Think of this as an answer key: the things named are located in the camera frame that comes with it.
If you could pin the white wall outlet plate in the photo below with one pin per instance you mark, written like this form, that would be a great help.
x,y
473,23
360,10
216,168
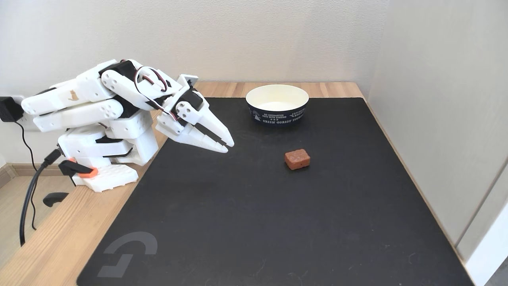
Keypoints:
x,y
29,121

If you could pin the black desk mat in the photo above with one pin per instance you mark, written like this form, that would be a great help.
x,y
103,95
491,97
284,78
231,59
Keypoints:
x,y
258,218

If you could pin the dark blue paper bowl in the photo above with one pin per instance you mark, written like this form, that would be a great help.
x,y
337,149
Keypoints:
x,y
277,113

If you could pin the black orange table clamp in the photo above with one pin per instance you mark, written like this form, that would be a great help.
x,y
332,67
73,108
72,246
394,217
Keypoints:
x,y
73,169

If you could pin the white door trim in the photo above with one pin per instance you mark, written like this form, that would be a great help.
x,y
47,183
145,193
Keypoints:
x,y
492,254

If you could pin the brown brick toy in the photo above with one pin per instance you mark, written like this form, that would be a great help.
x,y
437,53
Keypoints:
x,y
297,159

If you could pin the black power adapter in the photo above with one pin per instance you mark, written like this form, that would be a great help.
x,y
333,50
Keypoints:
x,y
8,109

